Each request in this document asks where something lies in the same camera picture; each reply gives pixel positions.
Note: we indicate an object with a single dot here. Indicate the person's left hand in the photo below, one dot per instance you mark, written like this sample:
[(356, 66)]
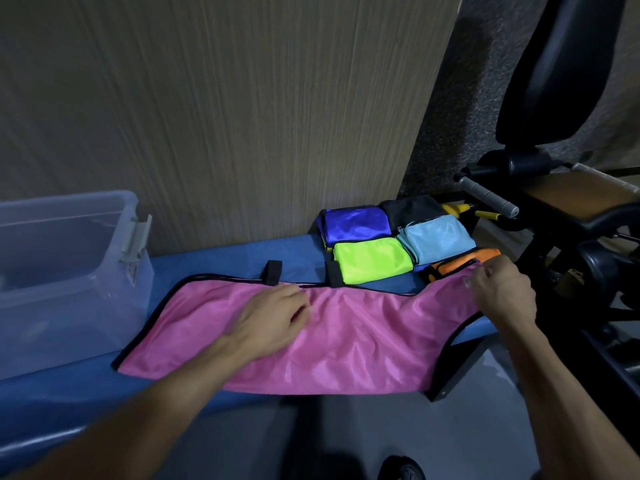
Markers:
[(262, 319)]

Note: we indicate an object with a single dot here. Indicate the person's right hand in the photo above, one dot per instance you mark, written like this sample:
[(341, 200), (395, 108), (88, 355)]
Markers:
[(507, 294)]

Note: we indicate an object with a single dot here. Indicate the person's left fingers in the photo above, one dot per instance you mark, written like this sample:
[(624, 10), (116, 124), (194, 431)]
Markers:
[(294, 303)]

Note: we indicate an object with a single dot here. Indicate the person's right fingers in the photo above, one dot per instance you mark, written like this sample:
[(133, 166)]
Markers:
[(481, 275)]

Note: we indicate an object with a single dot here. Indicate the pink mesh training bib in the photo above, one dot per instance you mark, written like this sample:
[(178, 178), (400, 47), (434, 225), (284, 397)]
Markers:
[(360, 339)]

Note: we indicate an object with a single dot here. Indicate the person's left forearm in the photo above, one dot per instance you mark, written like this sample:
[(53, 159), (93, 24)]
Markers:
[(140, 419)]

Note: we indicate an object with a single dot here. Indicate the person's right forearm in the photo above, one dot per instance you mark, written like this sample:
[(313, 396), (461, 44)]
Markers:
[(565, 414)]

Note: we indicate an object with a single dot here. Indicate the folded orange training bib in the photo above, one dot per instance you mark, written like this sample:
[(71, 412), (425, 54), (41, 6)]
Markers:
[(457, 263)]

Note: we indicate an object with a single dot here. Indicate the folded light blue training bib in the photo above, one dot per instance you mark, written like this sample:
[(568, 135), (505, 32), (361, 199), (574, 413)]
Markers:
[(437, 238)]

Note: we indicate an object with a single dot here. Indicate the folded neon green training bib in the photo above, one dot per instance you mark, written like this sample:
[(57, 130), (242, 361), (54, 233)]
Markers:
[(372, 262)]

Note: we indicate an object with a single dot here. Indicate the folded black training bib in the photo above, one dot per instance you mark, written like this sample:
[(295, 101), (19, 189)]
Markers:
[(412, 209)]

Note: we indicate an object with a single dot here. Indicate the black exercise machine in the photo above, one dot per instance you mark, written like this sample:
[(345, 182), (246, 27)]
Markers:
[(575, 204)]

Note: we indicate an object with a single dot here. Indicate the person's black shoe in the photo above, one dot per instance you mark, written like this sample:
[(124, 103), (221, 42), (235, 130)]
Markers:
[(401, 468)]

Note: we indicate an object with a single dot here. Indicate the clear plastic storage box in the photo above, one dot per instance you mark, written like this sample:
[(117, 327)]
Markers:
[(60, 279)]

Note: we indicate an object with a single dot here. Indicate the blue padded bench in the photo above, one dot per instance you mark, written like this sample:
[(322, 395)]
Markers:
[(65, 394)]

